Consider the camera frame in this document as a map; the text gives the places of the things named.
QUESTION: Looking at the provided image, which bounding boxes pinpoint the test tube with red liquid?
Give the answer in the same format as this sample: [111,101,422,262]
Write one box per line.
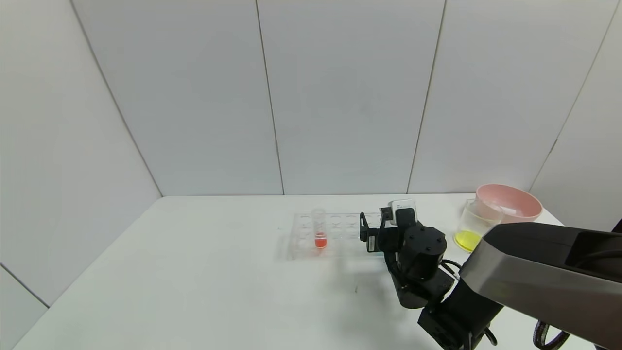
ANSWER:
[311,208,328,250]

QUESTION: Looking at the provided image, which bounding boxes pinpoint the clear plastic test tube rack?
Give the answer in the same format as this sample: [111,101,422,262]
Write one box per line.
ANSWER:
[287,211,389,261]

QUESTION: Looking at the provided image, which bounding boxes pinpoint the clear glass beaker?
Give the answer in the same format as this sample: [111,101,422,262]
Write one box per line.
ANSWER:
[454,198,503,252]

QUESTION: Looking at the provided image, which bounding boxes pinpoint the pink bowl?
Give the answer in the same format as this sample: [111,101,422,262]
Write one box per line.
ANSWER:
[475,183,543,225]

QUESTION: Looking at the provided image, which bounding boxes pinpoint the white RealSense wrist camera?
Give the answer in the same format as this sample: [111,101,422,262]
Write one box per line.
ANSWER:
[380,199,418,227]

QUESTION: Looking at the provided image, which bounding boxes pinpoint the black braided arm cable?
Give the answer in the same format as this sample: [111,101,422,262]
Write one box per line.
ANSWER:
[533,321,570,350]

